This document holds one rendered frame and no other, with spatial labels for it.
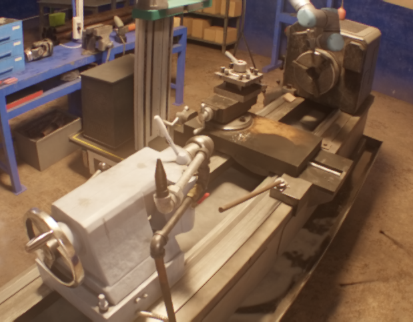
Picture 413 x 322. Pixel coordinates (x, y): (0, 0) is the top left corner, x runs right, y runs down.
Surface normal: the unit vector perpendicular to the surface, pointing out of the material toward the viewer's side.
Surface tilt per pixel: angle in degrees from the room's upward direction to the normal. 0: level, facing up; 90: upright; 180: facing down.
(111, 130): 90
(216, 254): 0
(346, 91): 90
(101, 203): 0
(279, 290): 0
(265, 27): 90
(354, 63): 90
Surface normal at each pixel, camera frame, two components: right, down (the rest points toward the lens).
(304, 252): 0.07, -0.86
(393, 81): -0.55, 0.39
